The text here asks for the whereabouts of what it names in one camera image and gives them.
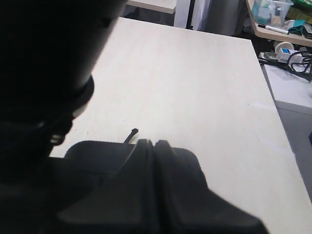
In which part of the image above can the wooden side table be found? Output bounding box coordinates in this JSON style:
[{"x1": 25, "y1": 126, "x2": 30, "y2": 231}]
[{"x1": 245, "y1": 0, "x2": 312, "y2": 47}]

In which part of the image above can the black cord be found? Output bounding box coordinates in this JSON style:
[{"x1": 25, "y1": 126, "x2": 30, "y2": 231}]
[{"x1": 123, "y1": 128, "x2": 139, "y2": 145}]

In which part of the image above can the black marker pen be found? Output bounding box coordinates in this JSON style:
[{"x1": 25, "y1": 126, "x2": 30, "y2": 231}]
[{"x1": 258, "y1": 24, "x2": 289, "y2": 35}]

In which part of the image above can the white power strip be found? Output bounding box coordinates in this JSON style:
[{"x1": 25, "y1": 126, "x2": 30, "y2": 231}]
[{"x1": 260, "y1": 48, "x2": 312, "y2": 64}]

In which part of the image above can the clear plastic storage bin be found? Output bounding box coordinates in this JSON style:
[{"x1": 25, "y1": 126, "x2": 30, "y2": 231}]
[{"x1": 252, "y1": 0, "x2": 294, "y2": 27}]

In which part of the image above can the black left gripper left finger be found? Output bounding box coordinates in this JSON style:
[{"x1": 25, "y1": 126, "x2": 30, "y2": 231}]
[{"x1": 55, "y1": 139, "x2": 156, "y2": 234}]

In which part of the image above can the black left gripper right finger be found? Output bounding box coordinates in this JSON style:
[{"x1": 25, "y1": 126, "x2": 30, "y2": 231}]
[{"x1": 154, "y1": 140, "x2": 268, "y2": 234}]

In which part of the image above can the black plastic carry case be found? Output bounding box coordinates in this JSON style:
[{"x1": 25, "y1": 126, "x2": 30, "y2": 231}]
[{"x1": 0, "y1": 140, "x2": 208, "y2": 234}]

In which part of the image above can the white tape roll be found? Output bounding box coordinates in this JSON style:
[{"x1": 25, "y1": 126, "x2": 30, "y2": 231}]
[{"x1": 273, "y1": 41, "x2": 294, "y2": 54}]

